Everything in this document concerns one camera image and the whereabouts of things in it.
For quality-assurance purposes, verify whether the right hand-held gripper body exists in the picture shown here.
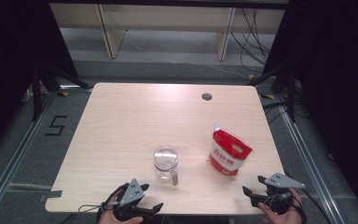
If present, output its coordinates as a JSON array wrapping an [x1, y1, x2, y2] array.
[[251, 173, 306, 216]]

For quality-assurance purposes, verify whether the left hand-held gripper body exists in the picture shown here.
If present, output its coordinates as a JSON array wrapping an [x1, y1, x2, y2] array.
[[101, 177, 152, 222]]

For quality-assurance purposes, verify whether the clear jar with beige handle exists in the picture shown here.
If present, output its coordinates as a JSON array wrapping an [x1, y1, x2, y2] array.
[[153, 145, 180, 187]]

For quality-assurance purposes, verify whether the red and white sugar bag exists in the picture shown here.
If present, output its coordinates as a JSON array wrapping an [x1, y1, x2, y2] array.
[[208, 122, 254, 177]]

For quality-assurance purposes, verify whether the person's left hand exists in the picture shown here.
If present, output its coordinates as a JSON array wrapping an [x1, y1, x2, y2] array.
[[97, 189, 144, 224]]

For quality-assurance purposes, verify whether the person's right hand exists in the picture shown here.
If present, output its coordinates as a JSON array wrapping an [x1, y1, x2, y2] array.
[[257, 188, 304, 224]]

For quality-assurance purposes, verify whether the grey tape piece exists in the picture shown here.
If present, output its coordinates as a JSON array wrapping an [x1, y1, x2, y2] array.
[[38, 189, 63, 203]]

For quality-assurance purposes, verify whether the black metal stand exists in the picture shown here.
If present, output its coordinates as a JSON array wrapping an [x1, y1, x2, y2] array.
[[247, 65, 296, 123], [31, 62, 92, 122]]

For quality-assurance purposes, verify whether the black curtain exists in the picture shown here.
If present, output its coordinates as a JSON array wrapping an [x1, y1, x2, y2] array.
[[0, 0, 78, 160], [262, 0, 358, 224]]

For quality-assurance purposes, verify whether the light wooden shelf unit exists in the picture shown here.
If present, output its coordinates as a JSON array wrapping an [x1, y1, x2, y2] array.
[[48, 3, 286, 62]]

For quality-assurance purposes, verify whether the black wrist strap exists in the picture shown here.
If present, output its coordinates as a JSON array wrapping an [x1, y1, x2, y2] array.
[[290, 192, 308, 224]]

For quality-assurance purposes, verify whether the aluminium floor rail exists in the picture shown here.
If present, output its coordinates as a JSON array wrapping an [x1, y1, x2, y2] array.
[[0, 91, 59, 217], [278, 104, 344, 224]]

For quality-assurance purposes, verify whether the black floor cable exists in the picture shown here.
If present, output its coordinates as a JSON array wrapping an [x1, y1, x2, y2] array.
[[301, 186, 334, 224]]

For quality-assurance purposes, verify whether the black lanyard cord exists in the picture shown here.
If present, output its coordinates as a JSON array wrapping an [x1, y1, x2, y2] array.
[[77, 203, 106, 215]]

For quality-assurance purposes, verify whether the thin white floor cable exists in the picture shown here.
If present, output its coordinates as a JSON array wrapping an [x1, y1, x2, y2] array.
[[125, 29, 251, 78]]

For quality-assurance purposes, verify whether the bundle of black cables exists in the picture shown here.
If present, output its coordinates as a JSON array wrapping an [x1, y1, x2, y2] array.
[[230, 7, 273, 74]]

